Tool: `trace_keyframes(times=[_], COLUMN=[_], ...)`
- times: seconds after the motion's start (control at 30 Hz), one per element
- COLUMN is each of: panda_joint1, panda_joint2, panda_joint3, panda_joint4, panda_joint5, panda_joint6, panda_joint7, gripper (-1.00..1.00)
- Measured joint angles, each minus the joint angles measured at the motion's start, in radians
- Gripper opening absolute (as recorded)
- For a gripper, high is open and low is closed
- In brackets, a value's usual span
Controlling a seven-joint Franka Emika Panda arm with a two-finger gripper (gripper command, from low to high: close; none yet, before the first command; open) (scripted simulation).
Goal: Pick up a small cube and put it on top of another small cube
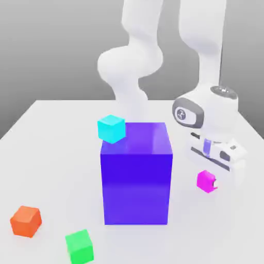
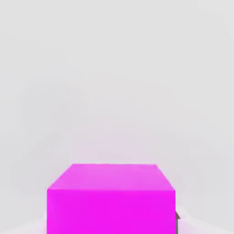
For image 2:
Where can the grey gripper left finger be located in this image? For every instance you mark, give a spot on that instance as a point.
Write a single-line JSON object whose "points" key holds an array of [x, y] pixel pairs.
{"points": [[36, 227]]}

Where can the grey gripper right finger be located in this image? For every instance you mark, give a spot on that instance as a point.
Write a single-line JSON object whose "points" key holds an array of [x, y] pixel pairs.
{"points": [[190, 225]]}

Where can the small magenta cube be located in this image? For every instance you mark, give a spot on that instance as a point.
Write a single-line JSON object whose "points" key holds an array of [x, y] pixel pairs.
{"points": [[111, 210]]}

